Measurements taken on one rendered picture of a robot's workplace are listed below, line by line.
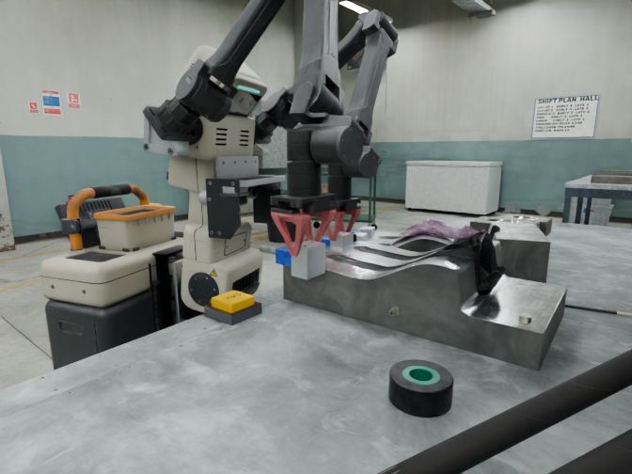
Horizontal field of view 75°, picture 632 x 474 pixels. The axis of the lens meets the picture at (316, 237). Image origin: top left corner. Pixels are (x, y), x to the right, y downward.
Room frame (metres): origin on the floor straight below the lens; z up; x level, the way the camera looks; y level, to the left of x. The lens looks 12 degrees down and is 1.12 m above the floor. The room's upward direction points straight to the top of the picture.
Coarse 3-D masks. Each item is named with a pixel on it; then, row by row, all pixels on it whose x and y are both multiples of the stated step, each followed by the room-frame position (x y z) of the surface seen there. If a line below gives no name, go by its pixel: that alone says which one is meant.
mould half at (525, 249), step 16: (496, 224) 1.17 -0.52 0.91; (512, 224) 1.17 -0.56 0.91; (528, 224) 1.17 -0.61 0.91; (368, 240) 1.20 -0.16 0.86; (384, 240) 1.20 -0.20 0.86; (416, 240) 1.04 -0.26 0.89; (432, 240) 1.02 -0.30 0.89; (448, 240) 1.05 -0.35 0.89; (496, 240) 0.97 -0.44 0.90; (512, 240) 0.96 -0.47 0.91; (528, 240) 0.95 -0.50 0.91; (544, 240) 0.95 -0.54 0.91; (512, 256) 0.96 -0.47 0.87; (528, 256) 0.95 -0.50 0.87; (544, 256) 0.94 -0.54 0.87; (512, 272) 0.96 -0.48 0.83; (528, 272) 0.95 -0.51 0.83; (544, 272) 0.93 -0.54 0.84
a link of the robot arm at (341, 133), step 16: (304, 96) 0.68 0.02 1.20; (304, 112) 0.66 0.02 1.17; (320, 128) 0.65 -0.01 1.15; (336, 128) 0.62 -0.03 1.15; (352, 128) 0.62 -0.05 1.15; (320, 144) 0.62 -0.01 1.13; (336, 144) 0.60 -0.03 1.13; (352, 144) 0.62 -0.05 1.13; (320, 160) 0.64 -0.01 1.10; (336, 160) 0.62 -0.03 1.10; (352, 160) 0.62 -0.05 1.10
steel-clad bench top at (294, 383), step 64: (576, 256) 1.22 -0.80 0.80; (192, 320) 0.74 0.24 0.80; (256, 320) 0.74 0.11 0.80; (320, 320) 0.74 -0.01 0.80; (576, 320) 0.74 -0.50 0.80; (64, 384) 0.52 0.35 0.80; (128, 384) 0.52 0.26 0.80; (192, 384) 0.52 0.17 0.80; (256, 384) 0.52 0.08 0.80; (320, 384) 0.52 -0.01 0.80; (384, 384) 0.52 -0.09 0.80; (512, 384) 0.52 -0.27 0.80; (0, 448) 0.39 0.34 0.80; (64, 448) 0.39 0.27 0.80; (128, 448) 0.39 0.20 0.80; (192, 448) 0.39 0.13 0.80; (256, 448) 0.39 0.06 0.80; (320, 448) 0.39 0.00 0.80; (384, 448) 0.39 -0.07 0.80; (512, 448) 0.39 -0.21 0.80; (576, 448) 0.39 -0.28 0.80
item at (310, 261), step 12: (264, 252) 0.74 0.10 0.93; (276, 252) 0.70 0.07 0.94; (288, 252) 0.68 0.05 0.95; (300, 252) 0.66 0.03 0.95; (312, 252) 0.66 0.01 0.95; (324, 252) 0.69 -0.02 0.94; (288, 264) 0.68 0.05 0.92; (300, 264) 0.66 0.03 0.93; (312, 264) 0.66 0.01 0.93; (324, 264) 0.69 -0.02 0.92; (300, 276) 0.66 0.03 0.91; (312, 276) 0.66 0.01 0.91
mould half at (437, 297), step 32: (352, 256) 0.89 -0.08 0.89; (288, 288) 0.84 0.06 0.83; (320, 288) 0.79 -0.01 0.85; (352, 288) 0.75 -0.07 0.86; (384, 288) 0.70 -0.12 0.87; (416, 288) 0.67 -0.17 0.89; (448, 288) 0.63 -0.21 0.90; (512, 288) 0.75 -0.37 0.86; (544, 288) 0.75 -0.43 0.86; (384, 320) 0.70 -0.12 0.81; (416, 320) 0.67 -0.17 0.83; (448, 320) 0.63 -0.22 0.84; (480, 320) 0.60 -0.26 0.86; (512, 320) 0.60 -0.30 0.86; (544, 320) 0.60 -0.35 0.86; (480, 352) 0.60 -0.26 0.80; (512, 352) 0.57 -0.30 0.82; (544, 352) 0.57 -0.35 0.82
